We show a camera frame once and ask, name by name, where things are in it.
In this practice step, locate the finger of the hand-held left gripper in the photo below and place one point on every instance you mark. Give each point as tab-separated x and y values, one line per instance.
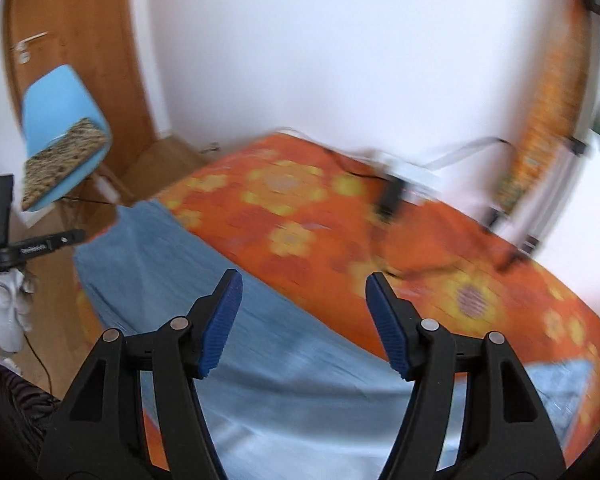
66	239

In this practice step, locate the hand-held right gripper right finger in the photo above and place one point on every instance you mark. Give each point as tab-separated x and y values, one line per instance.
387	331

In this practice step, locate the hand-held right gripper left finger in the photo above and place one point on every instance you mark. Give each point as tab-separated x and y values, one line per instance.
222	320

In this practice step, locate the blue denim pants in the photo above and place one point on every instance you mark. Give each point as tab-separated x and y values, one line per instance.
280	360

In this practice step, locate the person's left hand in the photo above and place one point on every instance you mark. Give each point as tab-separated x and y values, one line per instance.
2	310

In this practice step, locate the speckled brown seat cushion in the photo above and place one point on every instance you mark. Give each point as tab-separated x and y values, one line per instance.
62	152

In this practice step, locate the orange floral bed cover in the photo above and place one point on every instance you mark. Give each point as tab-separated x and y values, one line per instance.
300	210

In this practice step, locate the blue plastic chair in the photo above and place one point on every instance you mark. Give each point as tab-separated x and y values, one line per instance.
50	95

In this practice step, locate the white power strip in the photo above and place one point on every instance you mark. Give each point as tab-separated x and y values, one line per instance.
415	172

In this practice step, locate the person's zebra striped trouser leg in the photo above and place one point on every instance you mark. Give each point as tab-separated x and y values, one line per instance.
15	420

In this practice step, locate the wooden door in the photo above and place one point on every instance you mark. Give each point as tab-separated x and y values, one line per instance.
95	25

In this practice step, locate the orange patterned wall hanging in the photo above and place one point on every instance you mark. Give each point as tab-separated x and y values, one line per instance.
550	105

